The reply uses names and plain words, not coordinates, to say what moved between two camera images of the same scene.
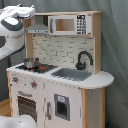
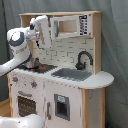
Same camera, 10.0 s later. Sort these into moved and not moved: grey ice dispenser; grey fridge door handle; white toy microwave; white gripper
Moved: white gripper
Not moved: grey fridge door handle; white toy microwave; grey ice dispenser
